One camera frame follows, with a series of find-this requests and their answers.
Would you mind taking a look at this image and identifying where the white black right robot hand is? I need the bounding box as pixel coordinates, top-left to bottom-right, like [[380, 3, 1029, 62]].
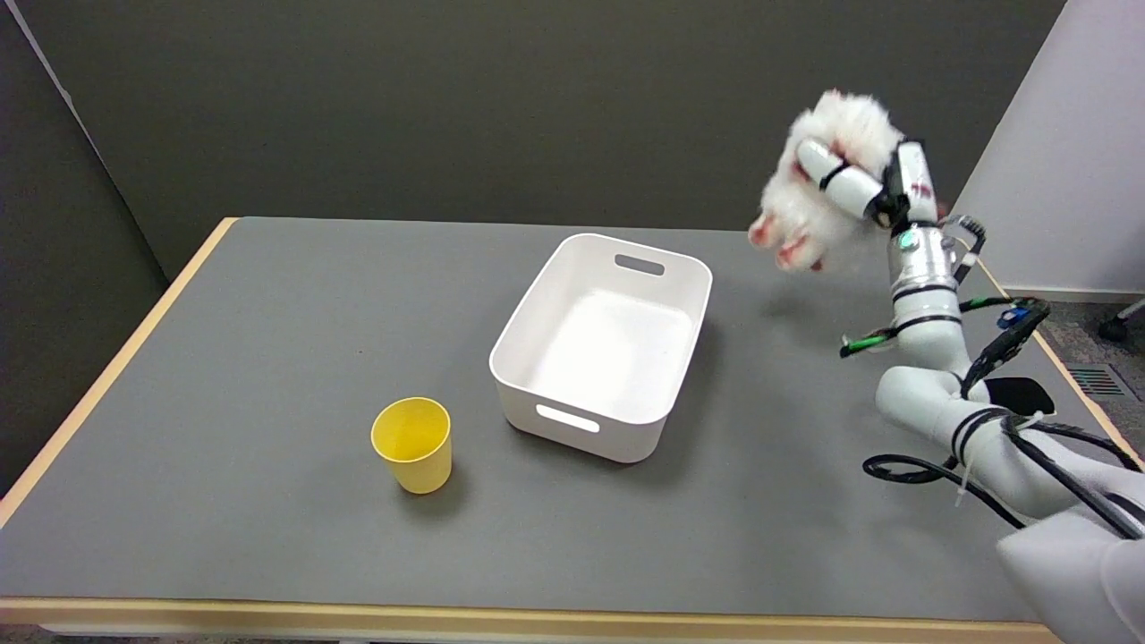
[[794, 136, 940, 230]]

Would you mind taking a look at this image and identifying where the white brown plush toy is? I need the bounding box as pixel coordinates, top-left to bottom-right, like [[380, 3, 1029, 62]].
[[748, 89, 904, 273]]

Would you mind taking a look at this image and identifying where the black flat device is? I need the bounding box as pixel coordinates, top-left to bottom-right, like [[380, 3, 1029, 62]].
[[984, 377, 1056, 416]]

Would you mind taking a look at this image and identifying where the black caster wheel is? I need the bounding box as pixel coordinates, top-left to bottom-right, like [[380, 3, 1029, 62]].
[[1098, 299, 1145, 343]]

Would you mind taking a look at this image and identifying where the black floor vent grille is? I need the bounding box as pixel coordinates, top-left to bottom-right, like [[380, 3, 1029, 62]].
[[1068, 365, 1128, 398]]

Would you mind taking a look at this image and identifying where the white plastic bin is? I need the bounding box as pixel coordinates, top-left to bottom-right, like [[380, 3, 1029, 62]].
[[488, 233, 714, 464]]

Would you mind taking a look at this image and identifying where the yellow plastic cup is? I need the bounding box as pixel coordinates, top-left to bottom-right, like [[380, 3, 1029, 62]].
[[370, 397, 453, 495]]

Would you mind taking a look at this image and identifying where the green black cable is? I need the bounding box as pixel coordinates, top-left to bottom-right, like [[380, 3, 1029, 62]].
[[839, 295, 1012, 359]]

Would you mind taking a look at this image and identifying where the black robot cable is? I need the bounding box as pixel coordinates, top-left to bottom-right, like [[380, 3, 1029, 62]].
[[862, 301, 1145, 541]]

